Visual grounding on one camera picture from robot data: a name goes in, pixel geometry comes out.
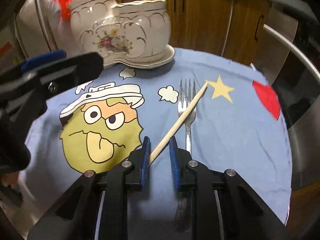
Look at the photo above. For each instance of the built-in oven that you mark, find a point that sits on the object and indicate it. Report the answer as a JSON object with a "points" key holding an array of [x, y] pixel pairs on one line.
{"points": [[288, 55]]}

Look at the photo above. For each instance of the white ceramic double utensil holder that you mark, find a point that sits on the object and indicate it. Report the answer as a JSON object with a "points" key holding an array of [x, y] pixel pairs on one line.
{"points": [[134, 33]]}

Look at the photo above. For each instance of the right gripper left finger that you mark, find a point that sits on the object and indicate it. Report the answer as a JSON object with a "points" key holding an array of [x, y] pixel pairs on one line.
{"points": [[129, 175]]}

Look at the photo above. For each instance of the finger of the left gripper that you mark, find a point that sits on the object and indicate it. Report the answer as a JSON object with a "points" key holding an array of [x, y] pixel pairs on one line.
{"points": [[43, 59]]}

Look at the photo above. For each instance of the left hand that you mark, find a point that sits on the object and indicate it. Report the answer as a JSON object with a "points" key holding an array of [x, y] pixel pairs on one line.
{"points": [[10, 179]]}

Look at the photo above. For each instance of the blue cartoon cloth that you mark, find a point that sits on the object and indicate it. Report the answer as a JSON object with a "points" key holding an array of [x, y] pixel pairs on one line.
{"points": [[239, 133]]}

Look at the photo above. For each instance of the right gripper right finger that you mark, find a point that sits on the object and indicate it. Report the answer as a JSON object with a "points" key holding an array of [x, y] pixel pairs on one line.
{"points": [[195, 181]]}

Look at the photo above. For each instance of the steel fork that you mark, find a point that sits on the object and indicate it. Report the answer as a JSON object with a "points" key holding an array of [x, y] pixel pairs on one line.
{"points": [[186, 94]]}

